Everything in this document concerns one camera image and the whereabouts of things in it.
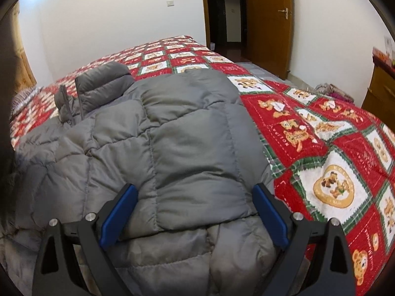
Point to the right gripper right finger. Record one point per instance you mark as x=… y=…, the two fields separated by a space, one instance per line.
x=331 y=269

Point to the red patchwork bear bedspread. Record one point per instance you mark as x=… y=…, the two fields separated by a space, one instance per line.
x=329 y=159

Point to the beige patterned curtain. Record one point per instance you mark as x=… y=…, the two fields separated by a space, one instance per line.
x=24 y=76

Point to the striped pillow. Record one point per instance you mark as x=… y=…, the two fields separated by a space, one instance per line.
x=21 y=99

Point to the brown wooden door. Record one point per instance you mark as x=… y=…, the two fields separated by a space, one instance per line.
x=269 y=36

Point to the pink clothes on floor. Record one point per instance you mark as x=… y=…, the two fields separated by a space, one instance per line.
x=334 y=92

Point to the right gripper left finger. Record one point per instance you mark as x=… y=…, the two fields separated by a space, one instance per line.
x=57 y=270

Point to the brown door frame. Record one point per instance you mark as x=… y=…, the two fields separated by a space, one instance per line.
x=225 y=23

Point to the grey puffer jacket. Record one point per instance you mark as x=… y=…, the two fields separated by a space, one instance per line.
x=190 y=147

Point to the silver door handle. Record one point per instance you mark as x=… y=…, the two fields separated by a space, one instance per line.
x=285 y=12

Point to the brown wooden dresser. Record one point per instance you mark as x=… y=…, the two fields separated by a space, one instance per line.
x=380 y=98

